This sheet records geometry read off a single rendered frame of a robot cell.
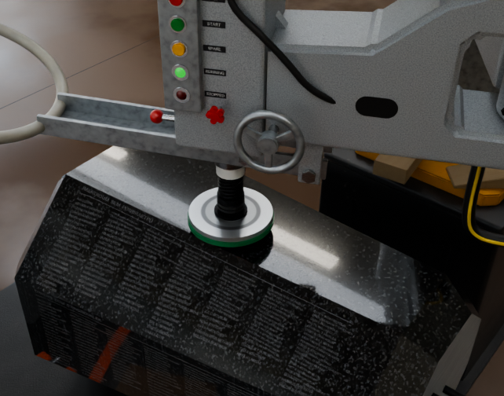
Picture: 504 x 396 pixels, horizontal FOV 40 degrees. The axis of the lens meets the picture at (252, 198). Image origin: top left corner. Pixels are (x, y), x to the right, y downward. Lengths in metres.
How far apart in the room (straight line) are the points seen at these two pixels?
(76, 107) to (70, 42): 3.01
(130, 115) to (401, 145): 0.67
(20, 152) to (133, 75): 0.96
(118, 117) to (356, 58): 0.66
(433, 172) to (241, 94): 0.84
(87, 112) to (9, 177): 1.77
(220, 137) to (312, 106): 0.21
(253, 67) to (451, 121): 0.41
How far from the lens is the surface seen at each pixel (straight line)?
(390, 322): 1.59
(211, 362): 1.72
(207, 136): 1.51
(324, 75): 1.39
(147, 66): 4.39
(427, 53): 1.36
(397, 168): 2.01
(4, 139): 1.67
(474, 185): 1.61
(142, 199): 1.90
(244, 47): 1.38
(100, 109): 1.77
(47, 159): 3.60
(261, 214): 1.74
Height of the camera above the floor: 1.95
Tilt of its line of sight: 37 degrees down
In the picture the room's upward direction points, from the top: 1 degrees clockwise
